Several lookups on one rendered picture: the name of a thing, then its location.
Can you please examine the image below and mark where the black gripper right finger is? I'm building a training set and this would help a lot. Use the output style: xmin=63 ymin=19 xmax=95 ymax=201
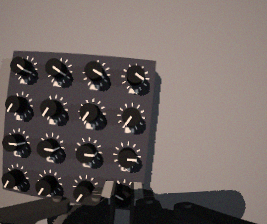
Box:
xmin=130 ymin=182 xmax=256 ymax=224

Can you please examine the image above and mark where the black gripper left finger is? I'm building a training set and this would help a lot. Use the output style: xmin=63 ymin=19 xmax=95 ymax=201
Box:
xmin=0 ymin=181 xmax=116 ymax=224

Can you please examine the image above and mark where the dark grey knob box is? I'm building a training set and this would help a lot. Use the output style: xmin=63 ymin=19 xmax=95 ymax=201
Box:
xmin=1 ymin=51 xmax=156 ymax=210

